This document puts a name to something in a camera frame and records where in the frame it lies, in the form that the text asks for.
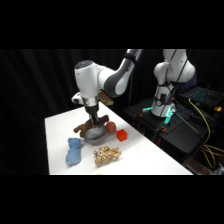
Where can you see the black curtain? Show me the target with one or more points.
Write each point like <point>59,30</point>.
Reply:
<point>36,100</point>

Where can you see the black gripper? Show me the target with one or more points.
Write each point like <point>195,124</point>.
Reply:
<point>92,111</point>

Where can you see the small yellow object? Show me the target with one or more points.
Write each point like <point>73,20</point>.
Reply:
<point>99,174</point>

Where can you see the brown plush dog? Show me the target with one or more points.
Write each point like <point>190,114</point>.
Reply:
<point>86,127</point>

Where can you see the small yellow plug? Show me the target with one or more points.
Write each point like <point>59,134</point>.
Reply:
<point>217,108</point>

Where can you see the black robot stand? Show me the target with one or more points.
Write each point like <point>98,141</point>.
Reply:
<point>180,133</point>

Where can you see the spotted leopard plush toy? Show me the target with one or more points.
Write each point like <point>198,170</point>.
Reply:
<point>106,155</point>

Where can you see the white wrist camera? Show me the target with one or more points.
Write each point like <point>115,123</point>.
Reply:
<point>76,98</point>

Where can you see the black laptop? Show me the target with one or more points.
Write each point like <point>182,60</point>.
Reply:
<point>202,95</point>

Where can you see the grey bowl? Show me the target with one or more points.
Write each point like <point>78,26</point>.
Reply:
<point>95,137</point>

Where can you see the blue sock toy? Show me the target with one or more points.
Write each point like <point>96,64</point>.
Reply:
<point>73,152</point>

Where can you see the red cube block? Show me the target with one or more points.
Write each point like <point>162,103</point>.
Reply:
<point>122,135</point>

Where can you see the cardboard box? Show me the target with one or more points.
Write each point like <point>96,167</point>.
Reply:
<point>203,166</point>

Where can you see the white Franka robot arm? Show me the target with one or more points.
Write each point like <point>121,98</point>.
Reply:
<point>113,78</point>

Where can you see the orange ball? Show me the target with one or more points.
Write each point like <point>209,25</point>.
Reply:
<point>111,127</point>

